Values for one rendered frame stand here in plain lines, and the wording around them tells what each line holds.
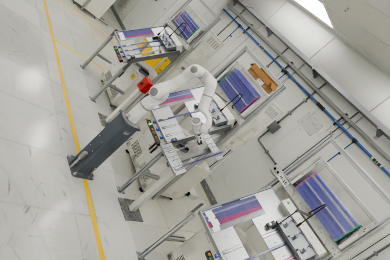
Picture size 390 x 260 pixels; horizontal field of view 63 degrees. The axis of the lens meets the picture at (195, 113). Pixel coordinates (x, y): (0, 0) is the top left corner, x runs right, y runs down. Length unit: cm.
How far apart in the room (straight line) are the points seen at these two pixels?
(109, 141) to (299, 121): 280
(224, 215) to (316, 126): 232
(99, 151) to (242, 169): 250
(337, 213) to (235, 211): 78
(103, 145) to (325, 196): 189
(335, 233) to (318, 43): 319
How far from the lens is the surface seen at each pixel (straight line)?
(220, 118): 329
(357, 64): 488
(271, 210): 287
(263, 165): 470
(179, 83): 265
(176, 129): 322
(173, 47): 429
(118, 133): 283
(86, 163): 304
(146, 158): 366
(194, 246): 308
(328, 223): 276
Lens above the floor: 179
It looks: 13 degrees down
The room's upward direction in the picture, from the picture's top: 48 degrees clockwise
